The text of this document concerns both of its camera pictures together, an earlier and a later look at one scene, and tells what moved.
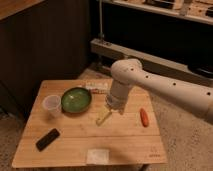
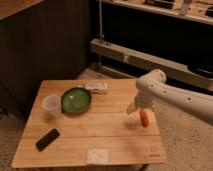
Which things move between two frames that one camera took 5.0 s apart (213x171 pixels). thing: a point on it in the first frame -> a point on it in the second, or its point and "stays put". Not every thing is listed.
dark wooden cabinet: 40,40 stays put
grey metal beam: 166,64 stays put
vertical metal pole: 101,35 stays put
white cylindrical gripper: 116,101 -> 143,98
